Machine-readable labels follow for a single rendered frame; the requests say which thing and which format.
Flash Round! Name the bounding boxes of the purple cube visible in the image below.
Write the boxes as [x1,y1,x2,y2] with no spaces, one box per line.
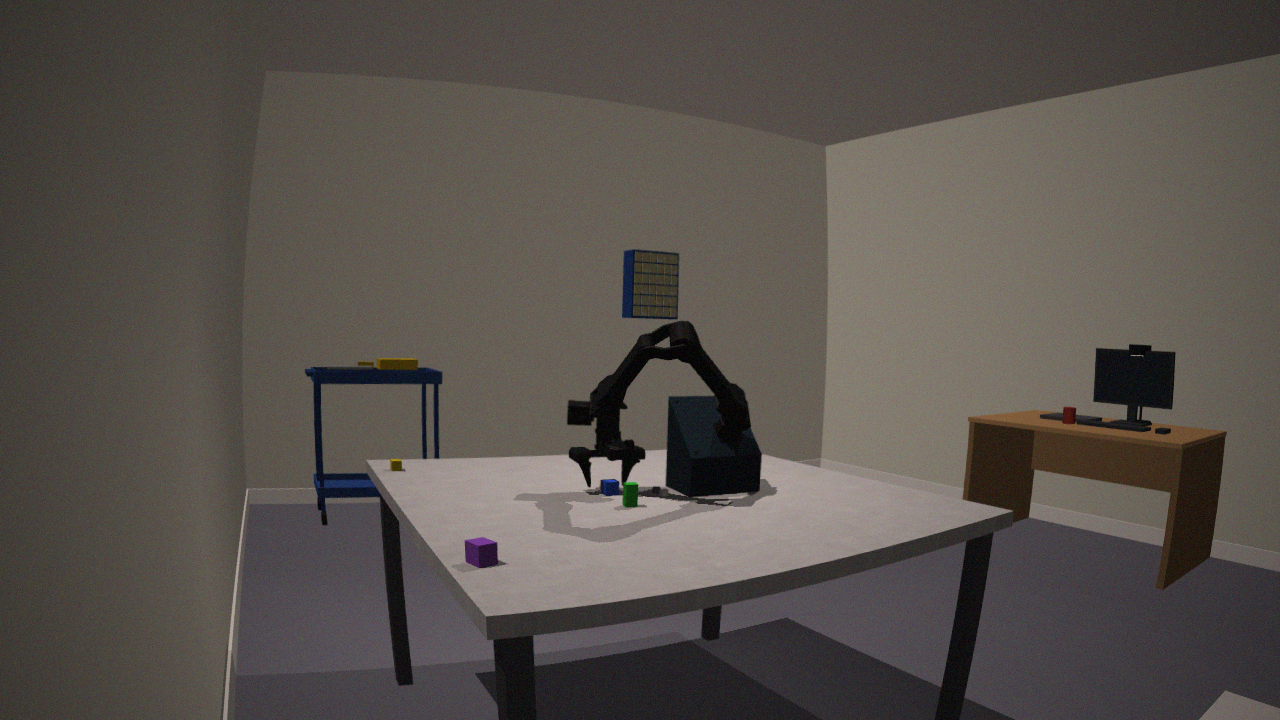
[465,537,498,568]

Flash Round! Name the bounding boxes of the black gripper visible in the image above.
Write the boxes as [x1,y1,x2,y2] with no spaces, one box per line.
[570,427,645,487]

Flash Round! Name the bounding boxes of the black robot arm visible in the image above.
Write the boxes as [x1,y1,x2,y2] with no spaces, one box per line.
[567,322,751,461]

